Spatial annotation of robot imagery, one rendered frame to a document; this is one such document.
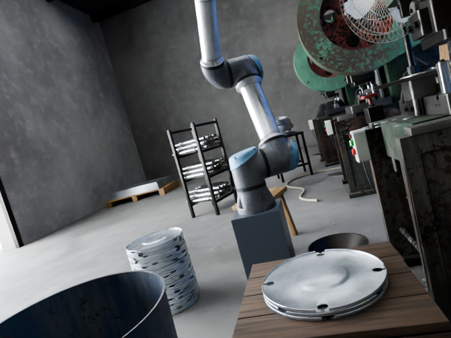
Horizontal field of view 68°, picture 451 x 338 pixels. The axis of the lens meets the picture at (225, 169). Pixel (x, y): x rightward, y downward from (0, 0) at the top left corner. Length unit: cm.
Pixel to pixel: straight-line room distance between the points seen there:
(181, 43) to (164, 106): 153
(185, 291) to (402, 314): 118
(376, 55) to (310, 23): 51
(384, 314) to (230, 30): 777
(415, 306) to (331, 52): 210
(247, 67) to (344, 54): 131
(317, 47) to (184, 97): 597
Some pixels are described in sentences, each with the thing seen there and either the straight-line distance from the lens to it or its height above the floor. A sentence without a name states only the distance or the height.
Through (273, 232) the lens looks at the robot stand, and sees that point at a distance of 123.
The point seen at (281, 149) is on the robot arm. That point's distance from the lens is 126.
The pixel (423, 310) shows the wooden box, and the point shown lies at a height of 35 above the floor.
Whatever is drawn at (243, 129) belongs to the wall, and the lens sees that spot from 796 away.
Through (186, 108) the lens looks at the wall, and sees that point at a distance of 828.
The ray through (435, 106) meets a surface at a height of 67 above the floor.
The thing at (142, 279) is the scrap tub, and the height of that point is 46.
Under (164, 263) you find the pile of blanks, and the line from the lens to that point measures 167.
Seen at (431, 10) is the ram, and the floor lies 96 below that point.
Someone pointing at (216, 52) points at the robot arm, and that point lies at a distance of 137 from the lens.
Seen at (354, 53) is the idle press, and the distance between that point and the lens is 264.
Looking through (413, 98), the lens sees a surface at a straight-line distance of 128.
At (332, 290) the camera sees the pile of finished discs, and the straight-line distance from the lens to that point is 81.
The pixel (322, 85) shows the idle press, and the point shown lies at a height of 101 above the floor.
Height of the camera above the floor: 76
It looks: 6 degrees down
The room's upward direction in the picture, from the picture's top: 15 degrees counter-clockwise
